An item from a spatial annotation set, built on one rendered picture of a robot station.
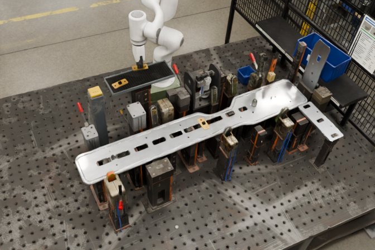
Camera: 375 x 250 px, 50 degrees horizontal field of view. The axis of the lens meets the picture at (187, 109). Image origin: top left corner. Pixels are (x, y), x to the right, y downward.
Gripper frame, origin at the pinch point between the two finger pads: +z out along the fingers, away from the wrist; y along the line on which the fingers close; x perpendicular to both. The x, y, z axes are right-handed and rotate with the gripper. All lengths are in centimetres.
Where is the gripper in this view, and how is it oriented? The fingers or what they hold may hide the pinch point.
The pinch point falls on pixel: (139, 63)
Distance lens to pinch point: 218.2
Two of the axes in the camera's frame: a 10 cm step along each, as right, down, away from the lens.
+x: 9.5, -1.8, 2.3
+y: 2.9, 7.2, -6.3
